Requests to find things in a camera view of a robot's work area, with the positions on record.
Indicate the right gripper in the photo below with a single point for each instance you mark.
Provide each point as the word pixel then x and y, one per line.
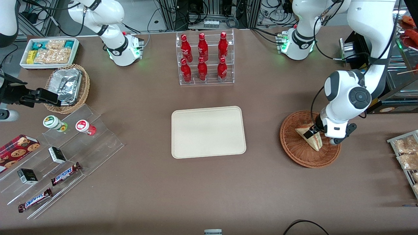
pixel 13 91

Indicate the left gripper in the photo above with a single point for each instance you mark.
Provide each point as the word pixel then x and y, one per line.
pixel 314 129

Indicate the triangle sandwich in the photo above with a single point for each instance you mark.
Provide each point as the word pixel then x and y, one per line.
pixel 313 142

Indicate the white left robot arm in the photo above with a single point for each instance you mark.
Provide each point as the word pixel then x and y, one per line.
pixel 346 94

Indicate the brown round wicker basket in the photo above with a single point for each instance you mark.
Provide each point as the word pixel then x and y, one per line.
pixel 300 153

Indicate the aluminium foil tray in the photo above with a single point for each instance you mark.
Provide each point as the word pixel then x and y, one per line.
pixel 65 85

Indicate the light tan wicker basket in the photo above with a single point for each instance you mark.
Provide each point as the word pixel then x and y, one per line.
pixel 85 85

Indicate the cream plastic tray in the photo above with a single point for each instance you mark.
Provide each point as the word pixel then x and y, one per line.
pixel 209 132

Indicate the green lid sunflower cup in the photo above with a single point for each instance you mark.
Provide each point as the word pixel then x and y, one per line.
pixel 52 121

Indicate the yellow snack pack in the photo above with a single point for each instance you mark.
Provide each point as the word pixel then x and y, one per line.
pixel 31 57

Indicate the large clear peanut bag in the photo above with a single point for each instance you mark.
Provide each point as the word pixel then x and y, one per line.
pixel 52 56

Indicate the teal snack pack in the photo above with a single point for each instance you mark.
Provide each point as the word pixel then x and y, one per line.
pixel 69 44
pixel 38 45

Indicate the small clear peanut bag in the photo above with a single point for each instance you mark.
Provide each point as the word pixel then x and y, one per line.
pixel 55 44

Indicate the red lid yogurt cup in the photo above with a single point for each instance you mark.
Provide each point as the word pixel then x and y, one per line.
pixel 83 126

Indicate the red chocolate chip cookie box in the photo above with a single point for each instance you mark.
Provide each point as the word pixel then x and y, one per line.
pixel 16 151

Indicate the white snack bin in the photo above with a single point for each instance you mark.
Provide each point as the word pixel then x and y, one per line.
pixel 75 49

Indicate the small black carton box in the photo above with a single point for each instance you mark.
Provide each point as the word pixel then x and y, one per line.
pixel 27 176
pixel 57 155

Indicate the grey metal snack rack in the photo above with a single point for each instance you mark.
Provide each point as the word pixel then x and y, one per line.
pixel 392 141

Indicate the clear acrylic stepped shelf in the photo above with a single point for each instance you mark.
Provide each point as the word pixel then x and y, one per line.
pixel 98 143

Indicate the Snickers chocolate bar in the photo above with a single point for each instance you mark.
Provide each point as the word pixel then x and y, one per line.
pixel 35 200
pixel 65 174

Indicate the clear bag of fried snacks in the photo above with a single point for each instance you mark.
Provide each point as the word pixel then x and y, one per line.
pixel 408 162
pixel 406 145

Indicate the red Coca-Cola bottle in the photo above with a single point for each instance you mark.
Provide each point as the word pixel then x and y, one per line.
pixel 203 47
pixel 186 49
pixel 202 70
pixel 186 71
pixel 222 70
pixel 223 45

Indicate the clear acrylic bottle rack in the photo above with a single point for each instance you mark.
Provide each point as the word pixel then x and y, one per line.
pixel 210 83

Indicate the small grey device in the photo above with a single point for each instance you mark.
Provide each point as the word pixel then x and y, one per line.
pixel 213 232

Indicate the white power strip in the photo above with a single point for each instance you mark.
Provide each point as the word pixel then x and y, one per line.
pixel 211 24

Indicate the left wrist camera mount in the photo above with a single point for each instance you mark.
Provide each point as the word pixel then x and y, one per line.
pixel 349 129

